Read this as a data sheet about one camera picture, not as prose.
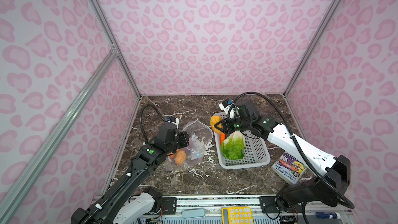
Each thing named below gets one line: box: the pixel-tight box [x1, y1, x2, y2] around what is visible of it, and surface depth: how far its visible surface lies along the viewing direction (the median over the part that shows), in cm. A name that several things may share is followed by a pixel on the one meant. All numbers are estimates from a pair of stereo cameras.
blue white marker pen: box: [315, 211, 341, 220], surface depth 70 cm
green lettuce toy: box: [220, 130, 245, 161], surface depth 87 cm
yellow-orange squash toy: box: [210, 115, 223, 135], surface depth 74 cm
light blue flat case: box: [181, 208, 206, 219], surface depth 70 cm
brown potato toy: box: [174, 150, 188, 165], surface depth 86 cm
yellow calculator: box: [221, 206, 255, 224], surface depth 71 cm
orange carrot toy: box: [220, 132, 226, 146], surface depth 95 cm
